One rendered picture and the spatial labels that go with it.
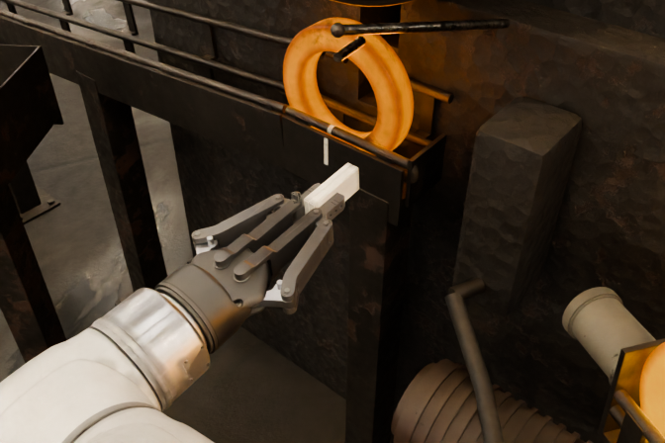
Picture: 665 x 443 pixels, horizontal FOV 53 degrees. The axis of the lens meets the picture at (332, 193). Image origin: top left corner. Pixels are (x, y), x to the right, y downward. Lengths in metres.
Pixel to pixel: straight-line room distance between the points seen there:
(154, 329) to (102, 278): 1.19
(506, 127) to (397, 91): 0.14
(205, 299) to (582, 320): 0.35
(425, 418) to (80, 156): 1.59
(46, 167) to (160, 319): 1.64
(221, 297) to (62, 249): 1.30
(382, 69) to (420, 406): 0.38
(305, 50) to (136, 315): 0.41
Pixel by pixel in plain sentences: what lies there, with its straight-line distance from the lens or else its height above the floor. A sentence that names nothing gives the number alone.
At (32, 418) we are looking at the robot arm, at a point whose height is 0.77.
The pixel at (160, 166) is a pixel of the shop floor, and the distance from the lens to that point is 2.05.
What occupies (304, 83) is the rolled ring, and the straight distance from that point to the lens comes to 0.87.
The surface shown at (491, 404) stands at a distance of 0.74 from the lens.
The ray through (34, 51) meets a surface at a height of 0.72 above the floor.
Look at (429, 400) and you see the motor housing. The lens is 0.79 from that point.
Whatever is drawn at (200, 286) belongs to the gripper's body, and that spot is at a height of 0.77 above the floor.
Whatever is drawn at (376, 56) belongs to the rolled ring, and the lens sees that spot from 0.77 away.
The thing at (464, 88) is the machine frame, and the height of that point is 0.77.
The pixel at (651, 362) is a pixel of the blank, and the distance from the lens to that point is 0.63.
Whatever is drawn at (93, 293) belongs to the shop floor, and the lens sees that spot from 1.70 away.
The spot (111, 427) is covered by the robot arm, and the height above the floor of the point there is 0.79.
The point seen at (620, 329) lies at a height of 0.70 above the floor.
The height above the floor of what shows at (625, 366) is 0.70.
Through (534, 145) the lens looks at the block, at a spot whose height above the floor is 0.80.
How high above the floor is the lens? 1.17
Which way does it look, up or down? 38 degrees down
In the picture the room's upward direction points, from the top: straight up
